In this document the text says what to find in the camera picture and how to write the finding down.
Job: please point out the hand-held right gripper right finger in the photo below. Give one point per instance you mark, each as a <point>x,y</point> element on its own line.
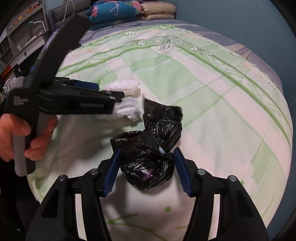
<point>182,171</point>

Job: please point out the black plastic bag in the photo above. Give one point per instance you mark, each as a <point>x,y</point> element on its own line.
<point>161,129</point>

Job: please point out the white tissue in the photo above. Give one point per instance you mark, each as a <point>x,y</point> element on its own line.
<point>127,85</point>

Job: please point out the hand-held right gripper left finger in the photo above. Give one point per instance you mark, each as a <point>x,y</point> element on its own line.
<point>113,171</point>

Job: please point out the person's left hand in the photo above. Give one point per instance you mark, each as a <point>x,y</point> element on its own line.
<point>9,129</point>

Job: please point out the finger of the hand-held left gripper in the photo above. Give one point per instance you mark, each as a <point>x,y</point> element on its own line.
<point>87,84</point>
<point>116,96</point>

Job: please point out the beige folded quilt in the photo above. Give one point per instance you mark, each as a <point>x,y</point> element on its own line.
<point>159,9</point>

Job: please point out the blue floral folded quilt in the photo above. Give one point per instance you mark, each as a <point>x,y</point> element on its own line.
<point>115,11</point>

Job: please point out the grey padded headboard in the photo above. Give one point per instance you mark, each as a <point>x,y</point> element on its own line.
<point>57,11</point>

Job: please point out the grey shelving unit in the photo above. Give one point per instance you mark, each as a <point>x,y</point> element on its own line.
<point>20,34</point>

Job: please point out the green patterned blanket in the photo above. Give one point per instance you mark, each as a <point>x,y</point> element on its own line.
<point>208,104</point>

